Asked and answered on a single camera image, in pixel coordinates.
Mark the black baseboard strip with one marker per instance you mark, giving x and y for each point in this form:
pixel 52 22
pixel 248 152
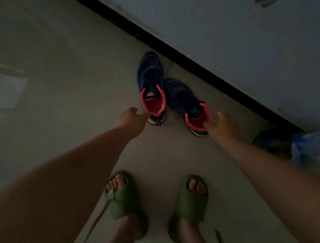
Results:
pixel 175 56

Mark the person's leg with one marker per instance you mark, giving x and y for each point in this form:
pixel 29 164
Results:
pixel 125 227
pixel 190 230

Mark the person's right hand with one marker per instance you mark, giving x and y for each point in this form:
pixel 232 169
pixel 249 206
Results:
pixel 223 130

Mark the person's left leg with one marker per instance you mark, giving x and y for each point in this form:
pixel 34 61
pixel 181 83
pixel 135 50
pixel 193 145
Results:
pixel 125 227

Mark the person's left forearm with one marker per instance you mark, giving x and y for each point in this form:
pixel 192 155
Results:
pixel 62 187

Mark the person's right forearm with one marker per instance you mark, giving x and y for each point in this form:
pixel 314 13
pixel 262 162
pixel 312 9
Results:
pixel 275 180

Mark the person's right leg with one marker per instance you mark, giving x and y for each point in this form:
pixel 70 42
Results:
pixel 190 230

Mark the green foam slipper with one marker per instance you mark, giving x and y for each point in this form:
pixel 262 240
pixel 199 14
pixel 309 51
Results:
pixel 192 205
pixel 122 200

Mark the blue knit sneaker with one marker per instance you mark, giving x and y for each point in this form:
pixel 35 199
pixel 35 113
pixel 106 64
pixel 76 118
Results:
pixel 150 67
pixel 177 92

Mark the person's left hand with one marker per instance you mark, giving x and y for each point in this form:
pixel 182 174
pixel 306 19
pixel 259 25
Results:
pixel 131 122

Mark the blue plastic bag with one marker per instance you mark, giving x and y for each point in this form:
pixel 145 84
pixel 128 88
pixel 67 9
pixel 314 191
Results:
pixel 305 150

